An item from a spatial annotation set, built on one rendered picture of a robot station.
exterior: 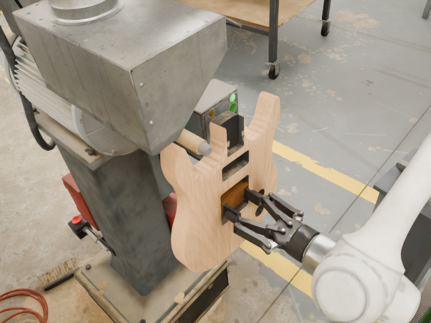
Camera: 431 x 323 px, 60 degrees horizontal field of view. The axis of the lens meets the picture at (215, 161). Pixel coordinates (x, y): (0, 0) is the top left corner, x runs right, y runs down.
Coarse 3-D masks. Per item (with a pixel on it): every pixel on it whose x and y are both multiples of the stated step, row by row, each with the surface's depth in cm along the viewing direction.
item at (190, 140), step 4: (184, 132) 76; (188, 132) 76; (180, 136) 75; (184, 136) 75; (188, 136) 75; (192, 136) 74; (196, 136) 75; (176, 140) 77; (180, 140) 76; (184, 140) 75; (188, 140) 74; (192, 140) 74; (196, 140) 74; (200, 140) 73; (204, 140) 74; (184, 144) 75; (188, 144) 74; (192, 144) 74; (196, 144) 73; (188, 148) 75; (192, 148) 74; (196, 148) 73; (196, 152) 74
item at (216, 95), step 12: (216, 84) 113; (204, 96) 109; (216, 96) 109; (228, 96) 109; (204, 108) 105; (216, 108) 107; (228, 108) 111; (192, 120) 108; (204, 120) 106; (192, 132) 112; (204, 132) 108; (180, 144) 124; (192, 156) 125
